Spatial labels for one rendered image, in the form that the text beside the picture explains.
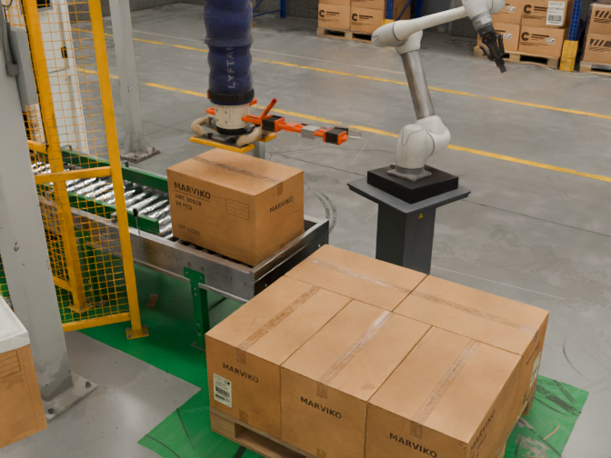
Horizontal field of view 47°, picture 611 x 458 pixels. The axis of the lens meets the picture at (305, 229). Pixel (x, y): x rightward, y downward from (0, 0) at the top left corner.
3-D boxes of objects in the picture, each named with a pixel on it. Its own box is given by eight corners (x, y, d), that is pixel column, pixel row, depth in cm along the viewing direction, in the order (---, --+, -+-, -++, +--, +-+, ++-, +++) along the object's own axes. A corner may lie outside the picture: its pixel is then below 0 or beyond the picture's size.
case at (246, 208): (172, 236, 384) (165, 168, 366) (221, 211, 413) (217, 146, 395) (257, 268, 352) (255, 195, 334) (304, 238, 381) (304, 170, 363)
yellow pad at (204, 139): (189, 141, 356) (188, 132, 354) (202, 135, 364) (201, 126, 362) (243, 154, 340) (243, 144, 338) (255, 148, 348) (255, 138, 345)
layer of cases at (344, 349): (209, 406, 320) (204, 333, 303) (325, 306, 395) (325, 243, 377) (456, 524, 262) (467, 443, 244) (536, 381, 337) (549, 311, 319)
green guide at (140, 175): (36, 154, 496) (34, 142, 492) (48, 149, 503) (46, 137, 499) (211, 205, 417) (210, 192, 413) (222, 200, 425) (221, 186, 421)
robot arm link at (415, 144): (389, 164, 389) (392, 125, 380) (408, 157, 401) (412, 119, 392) (413, 171, 378) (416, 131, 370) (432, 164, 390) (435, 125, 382)
